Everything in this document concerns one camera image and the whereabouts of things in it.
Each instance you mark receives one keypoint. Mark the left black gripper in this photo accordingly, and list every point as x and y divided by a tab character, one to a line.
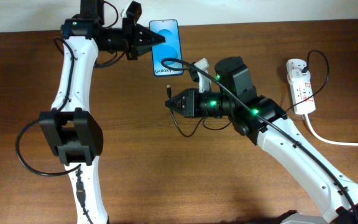
132	35

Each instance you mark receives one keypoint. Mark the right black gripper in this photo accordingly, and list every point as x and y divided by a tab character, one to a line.
192	101

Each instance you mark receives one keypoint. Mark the blue Samsung Galaxy smartphone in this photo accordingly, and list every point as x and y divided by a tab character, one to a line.
171	48

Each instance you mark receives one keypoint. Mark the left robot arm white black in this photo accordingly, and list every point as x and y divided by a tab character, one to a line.
69	128

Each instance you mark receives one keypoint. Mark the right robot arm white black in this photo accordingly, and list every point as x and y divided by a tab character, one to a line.
268	126

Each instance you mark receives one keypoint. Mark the white charger adapter plug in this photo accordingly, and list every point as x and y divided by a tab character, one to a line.
297	76

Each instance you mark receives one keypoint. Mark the white power strip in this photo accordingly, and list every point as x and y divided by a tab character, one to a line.
301	93

